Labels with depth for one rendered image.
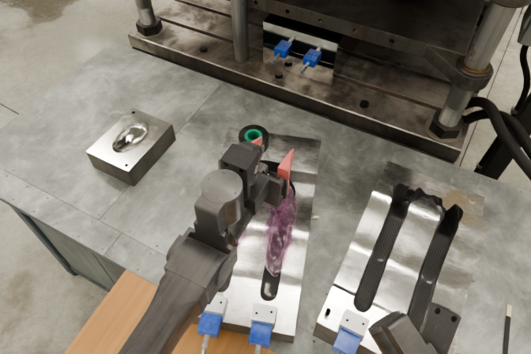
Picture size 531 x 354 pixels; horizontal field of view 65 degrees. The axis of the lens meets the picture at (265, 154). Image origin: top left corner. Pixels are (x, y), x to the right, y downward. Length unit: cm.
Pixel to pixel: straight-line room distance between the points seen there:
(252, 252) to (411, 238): 36
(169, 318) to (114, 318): 50
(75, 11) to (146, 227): 271
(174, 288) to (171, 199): 62
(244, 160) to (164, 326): 23
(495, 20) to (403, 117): 43
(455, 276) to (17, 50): 306
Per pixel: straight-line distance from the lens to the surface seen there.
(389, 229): 102
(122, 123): 130
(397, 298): 97
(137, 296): 106
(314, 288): 103
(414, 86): 156
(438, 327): 74
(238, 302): 96
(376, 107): 144
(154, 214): 116
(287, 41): 147
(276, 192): 67
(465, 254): 103
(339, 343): 89
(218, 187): 56
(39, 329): 205
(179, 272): 58
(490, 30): 119
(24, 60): 330
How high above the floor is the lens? 175
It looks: 50 degrees down
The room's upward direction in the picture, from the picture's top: straight up
